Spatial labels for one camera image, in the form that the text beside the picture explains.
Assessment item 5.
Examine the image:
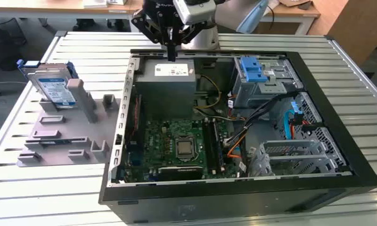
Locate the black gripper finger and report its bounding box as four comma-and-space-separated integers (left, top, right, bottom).
130, 8, 173, 62
171, 20, 209, 62

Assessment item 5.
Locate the hard disk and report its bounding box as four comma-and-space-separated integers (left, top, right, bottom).
15, 60, 79, 109

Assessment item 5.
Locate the metal disk bay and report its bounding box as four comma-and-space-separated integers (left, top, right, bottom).
249, 139, 346, 178

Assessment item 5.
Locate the grey power supply unit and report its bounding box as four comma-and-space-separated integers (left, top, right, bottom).
134, 57, 198, 121

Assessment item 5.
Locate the blue plastic drive latch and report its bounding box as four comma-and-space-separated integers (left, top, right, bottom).
238, 56, 267, 83

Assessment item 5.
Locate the metal optical drive cage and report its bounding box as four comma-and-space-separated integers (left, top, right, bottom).
231, 56, 303, 109

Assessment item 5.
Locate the brown cardboard piece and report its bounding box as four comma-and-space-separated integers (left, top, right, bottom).
277, 0, 311, 10

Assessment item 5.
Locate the green motherboard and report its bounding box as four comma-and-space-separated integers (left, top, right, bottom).
125, 119, 249, 183

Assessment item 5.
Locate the silver CPU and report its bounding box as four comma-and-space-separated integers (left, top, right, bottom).
177, 140, 195, 158

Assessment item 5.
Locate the black RAM slot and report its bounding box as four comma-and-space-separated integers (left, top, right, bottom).
202, 118, 217, 174
209, 118, 223, 174

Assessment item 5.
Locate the black mesh waste bin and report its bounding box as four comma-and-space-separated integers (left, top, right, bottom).
0, 17, 27, 71

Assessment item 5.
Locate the CPU socket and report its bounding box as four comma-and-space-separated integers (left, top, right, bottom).
173, 135, 199, 162

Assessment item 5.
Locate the blue RAM slot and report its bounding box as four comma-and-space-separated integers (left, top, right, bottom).
217, 138, 226, 171

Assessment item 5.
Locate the grey plastic parts rack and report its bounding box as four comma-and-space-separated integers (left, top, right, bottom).
15, 79, 122, 168

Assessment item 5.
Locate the black graphics card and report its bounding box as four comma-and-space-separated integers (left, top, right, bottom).
155, 165, 205, 182

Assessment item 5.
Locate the RAM stick blue green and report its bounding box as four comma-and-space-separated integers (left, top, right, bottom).
38, 139, 73, 145

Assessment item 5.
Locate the black open PC case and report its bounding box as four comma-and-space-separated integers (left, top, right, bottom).
97, 48, 377, 224

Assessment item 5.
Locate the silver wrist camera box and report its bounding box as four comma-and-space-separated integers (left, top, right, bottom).
171, 0, 217, 25

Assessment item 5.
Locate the yellow wire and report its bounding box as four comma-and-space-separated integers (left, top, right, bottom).
193, 74, 222, 110

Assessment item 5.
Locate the wooden desk white frame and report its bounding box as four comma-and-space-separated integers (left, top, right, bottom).
0, 0, 133, 32
126, 4, 321, 36

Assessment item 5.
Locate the grey wire bundle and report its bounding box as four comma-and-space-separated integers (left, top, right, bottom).
193, 108, 247, 122

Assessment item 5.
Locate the black wire bundle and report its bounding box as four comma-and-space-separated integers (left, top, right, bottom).
225, 91, 299, 148

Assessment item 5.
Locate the thin red wire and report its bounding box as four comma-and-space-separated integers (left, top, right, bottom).
129, 95, 142, 145

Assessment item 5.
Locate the blue SATA wire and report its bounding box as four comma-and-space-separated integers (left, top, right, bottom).
282, 101, 303, 142

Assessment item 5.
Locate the orange wire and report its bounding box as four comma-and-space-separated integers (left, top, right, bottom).
226, 138, 243, 159

